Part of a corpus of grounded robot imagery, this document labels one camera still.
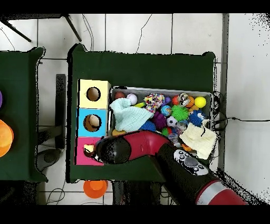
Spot black floor cables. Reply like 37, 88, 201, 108
160, 185, 176, 205

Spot beige round toy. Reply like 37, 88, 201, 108
85, 115, 101, 130

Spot crushed silver drink can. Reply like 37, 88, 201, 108
177, 92, 191, 107

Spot grey stand base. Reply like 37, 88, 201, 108
36, 148, 62, 172

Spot yellow smooth ball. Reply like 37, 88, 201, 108
194, 96, 207, 109

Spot multicolour patterned cloth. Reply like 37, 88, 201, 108
143, 93, 166, 113

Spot small toy soccer ball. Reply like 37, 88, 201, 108
166, 115, 178, 128

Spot wooden box with three holes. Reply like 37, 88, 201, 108
75, 79, 111, 166

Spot wire mesh bin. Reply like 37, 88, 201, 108
107, 86, 214, 158

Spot blue globe ball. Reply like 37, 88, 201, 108
160, 105, 172, 117

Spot orange plastic cup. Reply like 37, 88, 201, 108
83, 180, 109, 199

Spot plain green spiky ball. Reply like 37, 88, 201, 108
171, 105, 189, 122

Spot dark green side table cloth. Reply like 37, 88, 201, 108
0, 46, 49, 183

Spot white toy baseball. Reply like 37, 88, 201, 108
126, 93, 138, 106

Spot purple spiky ball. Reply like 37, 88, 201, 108
152, 111, 167, 130

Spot mint green muslin cloth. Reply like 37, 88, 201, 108
109, 98, 155, 133

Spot black tripod stand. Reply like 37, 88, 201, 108
0, 13, 82, 42

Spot cream muslin cloth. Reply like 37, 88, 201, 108
179, 119, 218, 160

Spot plain blue spiky ball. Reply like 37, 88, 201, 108
139, 120, 157, 132

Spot black power cable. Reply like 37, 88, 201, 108
211, 90, 270, 132

